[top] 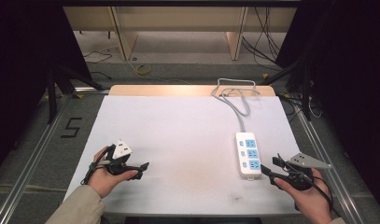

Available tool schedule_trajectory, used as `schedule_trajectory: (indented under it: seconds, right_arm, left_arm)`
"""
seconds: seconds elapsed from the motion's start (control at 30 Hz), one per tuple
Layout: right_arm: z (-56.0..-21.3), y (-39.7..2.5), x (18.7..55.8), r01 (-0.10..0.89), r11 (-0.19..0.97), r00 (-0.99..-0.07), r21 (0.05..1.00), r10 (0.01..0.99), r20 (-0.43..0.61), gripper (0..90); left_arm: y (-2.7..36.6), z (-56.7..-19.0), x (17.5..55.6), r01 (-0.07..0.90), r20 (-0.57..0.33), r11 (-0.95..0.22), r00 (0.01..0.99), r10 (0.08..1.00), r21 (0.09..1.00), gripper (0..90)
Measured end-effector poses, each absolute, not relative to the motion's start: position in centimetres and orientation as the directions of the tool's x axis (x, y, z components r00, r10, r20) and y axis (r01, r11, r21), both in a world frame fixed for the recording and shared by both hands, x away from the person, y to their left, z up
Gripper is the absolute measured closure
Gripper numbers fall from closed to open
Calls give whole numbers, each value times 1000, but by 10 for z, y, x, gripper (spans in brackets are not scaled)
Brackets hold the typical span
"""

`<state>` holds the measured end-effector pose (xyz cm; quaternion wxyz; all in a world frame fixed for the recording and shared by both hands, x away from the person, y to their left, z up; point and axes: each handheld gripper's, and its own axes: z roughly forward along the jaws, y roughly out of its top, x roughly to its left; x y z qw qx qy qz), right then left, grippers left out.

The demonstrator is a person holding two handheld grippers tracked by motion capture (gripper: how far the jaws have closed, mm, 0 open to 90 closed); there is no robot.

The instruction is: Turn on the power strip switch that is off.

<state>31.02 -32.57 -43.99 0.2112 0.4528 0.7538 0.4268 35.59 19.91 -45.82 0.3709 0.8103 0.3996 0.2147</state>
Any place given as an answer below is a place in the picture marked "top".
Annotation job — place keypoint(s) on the white power strip blue sockets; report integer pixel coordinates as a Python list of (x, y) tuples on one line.
[(245, 161)]

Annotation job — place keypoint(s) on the aluminium floor rail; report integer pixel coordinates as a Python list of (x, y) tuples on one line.
[(330, 186), (25, 174)]

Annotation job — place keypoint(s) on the white table mat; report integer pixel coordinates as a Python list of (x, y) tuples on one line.
[(184, 149)]

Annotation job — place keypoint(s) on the yellow tape roll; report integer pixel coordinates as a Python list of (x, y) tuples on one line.
[(143, 69)]

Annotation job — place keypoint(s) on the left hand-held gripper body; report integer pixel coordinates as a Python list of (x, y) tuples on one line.
[(122, 150)]

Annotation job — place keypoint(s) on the black metal stand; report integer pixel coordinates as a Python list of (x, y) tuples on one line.
[(52, 93), (306, 93)]

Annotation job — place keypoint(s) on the dark curtain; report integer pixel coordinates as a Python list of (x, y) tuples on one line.
[(22, 62), (352, 77)]

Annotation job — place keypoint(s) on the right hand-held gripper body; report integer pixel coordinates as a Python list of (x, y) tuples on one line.
[(302, 179)]

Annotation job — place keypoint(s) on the person's right hand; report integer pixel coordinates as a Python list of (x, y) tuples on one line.
[(313, 203)]

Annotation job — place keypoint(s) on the beige wooden bench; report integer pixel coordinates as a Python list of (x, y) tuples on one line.
[(178, 18)]

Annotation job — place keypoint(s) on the person's left hand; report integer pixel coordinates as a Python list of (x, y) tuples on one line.
[(105, 182)]

